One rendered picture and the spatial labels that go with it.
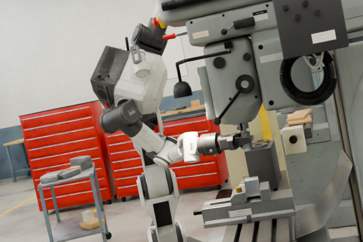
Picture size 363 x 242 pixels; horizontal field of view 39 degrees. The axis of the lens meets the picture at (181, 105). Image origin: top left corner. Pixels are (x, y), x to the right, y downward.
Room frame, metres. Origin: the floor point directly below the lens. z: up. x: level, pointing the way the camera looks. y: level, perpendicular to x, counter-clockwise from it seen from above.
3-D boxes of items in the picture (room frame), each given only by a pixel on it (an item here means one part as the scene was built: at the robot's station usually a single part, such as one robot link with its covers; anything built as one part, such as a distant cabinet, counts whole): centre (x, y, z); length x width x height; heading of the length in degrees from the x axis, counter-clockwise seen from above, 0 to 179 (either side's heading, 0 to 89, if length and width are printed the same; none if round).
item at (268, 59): (1.95, -0.41, 1.47); 0.24 x 0.19 x 0.26; 168
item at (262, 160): (2.39, -0.33, 1.05); 0.22 x 0.12 x 0.20; 164
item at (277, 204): (1.93, -0.18, 1.01); 0.35 x 0.15 x 0.11; 79
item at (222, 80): (1.99, -0.22, 1.47); 0.21 x 0.19 x 0.32; 168
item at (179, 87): (2.00, -0.02, 1.48); 0.07 x 0.07 x 0.06
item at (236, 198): (1.93, -0.15, 1.04); 0.12 x 0.06 x 0.04; 169
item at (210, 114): (2.01, -0.11, 1.45); 0.04 x 0.04 x 0.21; 78
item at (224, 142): (2.02, -0.13, 1.23); 0.13 x 0.12 x 0.10; 157
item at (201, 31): (1.98, -0.26, 1.68); 0.34 x 0.24 x 0.10; 78
